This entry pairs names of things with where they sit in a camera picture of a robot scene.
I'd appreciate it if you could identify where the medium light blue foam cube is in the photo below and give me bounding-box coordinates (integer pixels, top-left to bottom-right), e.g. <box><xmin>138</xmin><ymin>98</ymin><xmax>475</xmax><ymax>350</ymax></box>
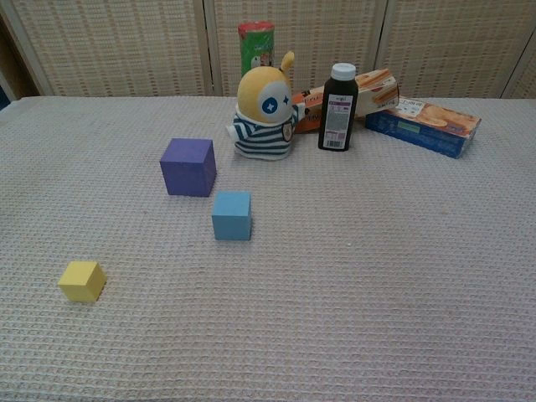
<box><xmin>211</xmin><ymin>191</ymin><xmax>253</xmax><ymax>241</ymax></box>

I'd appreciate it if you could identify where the small yellow foam cube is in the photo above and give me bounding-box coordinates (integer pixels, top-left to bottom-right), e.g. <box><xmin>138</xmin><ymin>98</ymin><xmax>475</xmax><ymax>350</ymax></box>
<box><xmin>57</xmin><ymin>260</ymin><xmax>108</xmax><ymax>304</ymax></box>

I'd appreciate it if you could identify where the large purple foam cube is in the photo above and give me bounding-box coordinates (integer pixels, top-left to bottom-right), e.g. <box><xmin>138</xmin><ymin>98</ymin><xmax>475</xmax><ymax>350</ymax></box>
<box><xmin>159</xmin><ymin>137</ymin><xmax>217</xmax><ymax>198</ymax></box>

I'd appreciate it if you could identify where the white woven tablecloth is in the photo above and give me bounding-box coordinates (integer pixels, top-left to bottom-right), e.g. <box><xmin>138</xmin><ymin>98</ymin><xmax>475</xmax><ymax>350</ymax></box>
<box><xmin>0</xmin><ymin>95</ymin><xmax>536</xmax><ymax>402</ymax></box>

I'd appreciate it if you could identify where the dark juice bottle white cap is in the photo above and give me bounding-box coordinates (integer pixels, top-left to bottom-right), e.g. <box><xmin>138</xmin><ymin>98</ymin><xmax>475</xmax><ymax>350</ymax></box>
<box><xmin>317</xmin><ymin>62</ymin><xmax>358</xmax><ymax>152</ymax></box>

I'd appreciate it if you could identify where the yellow plush toy striped shirt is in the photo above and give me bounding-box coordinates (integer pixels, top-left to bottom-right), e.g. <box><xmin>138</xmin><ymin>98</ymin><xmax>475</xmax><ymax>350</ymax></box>
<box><xmin>225</xmin><ymin>50</ymin><xmax>306</xmax><ymax>161</ymax></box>

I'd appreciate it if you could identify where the orange wafer snack box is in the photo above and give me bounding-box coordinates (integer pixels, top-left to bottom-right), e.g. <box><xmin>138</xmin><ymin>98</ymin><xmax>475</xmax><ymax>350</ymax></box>
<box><xmin>291</xmin><ymin>68</ymin><xmax>401</xmax><ymax>135</ymax></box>

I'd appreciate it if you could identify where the green chips can red lid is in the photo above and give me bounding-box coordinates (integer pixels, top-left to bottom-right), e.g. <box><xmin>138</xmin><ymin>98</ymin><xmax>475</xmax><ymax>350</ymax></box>
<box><xmin>237</xmin><ymin>21</ymin><xmax>276</xmax><ymax>79</ymax></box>

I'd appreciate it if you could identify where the blue biscuit box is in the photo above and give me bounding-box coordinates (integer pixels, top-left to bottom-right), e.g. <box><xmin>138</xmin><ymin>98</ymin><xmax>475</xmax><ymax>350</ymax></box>
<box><xmin>363</xmin><ymin>96</ymin><xmax>482</xmax><ymax>159</ymax></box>

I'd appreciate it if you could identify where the beige woven folding screen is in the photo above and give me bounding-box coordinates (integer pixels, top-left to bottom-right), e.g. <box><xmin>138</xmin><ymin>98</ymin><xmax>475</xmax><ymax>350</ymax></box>
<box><xmin>0</xmin><ymin>0</ymin><xmax>536</xmax><ymax>100</ymax></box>

